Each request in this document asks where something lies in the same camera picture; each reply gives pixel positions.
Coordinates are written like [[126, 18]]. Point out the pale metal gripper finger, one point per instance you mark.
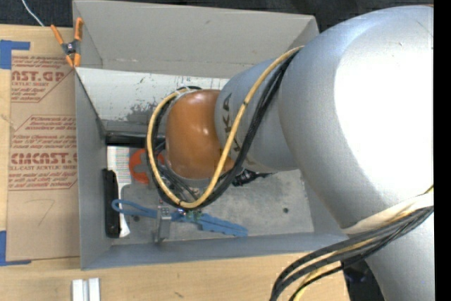
[[163, 227]]

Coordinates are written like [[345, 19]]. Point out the blue plastic toy key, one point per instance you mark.
[[218, 225]]

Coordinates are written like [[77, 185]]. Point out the orange and grey round toy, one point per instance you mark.
[[138, 169]]

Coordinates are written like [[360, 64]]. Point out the black long flat block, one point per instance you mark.
[[111, 204]]

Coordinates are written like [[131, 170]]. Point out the white box with coloured print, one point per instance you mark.
[[118, 162]]

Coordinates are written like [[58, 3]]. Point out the brown cardboard board red print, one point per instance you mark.
[[42, 215]]

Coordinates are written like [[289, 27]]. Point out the grey metal bin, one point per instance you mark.
[[197, 42]]

